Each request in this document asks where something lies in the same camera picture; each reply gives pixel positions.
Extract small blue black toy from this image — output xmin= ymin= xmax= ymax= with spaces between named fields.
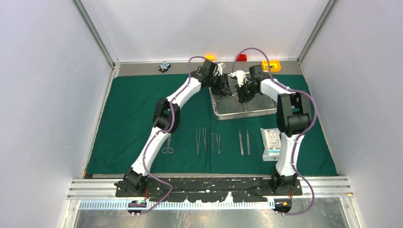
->
xmin=158 ymin=61 xmax=171 ymax=73

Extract yellow toy block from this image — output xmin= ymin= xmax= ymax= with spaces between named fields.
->
xmin=261 ymin=60 xmax=282 ymax=72

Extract steel scissors blade pair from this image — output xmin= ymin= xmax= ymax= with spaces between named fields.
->
xmin=162 ymin=135 xmax=174 ymax=154

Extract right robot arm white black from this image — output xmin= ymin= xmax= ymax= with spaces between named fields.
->
xmin=230 ymin=65 xmax=314 ymax=195

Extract metal mesh tray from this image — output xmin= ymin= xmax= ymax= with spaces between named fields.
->
xmin=209 ymin=77 xmax=277 ymax=120

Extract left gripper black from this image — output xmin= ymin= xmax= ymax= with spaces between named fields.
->
xmin=208 ymin=73 xmax=231 ymax=96

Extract long steel forceps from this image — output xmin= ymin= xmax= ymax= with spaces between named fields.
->
xmin=196 ymin=129 xmax=201 ymax=154

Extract aluminium frame rail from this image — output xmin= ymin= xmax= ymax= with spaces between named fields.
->
xmin=67 ymin=176 xmax=354 ymax=200

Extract green surgical cloth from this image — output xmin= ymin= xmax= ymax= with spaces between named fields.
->
xmin=86 ymin=73 xmax=339 ymax=177

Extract orange toy brick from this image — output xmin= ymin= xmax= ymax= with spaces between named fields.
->
xmin=205 ymin=55 xmax=215 ymax=61

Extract steel spatula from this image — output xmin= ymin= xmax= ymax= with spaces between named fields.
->
xmin=202 ymin=128 xmax=207 ymax=151

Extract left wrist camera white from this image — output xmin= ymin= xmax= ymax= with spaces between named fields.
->
xmin=217 ymin=63 xmax=226 ymax=76

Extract white paper packet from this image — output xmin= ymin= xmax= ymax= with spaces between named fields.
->
xmin=260 ymin=128 xmax=281 ymax=162

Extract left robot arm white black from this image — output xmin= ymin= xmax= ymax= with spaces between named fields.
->
xmin=115 ymin=59 xmax=231 ymax=197

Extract steel scalpel handle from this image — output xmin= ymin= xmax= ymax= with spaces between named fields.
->
xmin=246 ymin=130 xmax=250 ymax=155
xmin=239 ymin=130 xmax=244 ymax=156

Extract thin steel tweezers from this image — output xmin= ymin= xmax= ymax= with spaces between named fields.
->
xmin=216 ymin=134 xmax=221 ymax=153

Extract red toy brick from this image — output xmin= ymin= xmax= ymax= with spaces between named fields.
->
xmin=236 ymin=54 xmax=248 ymax=62

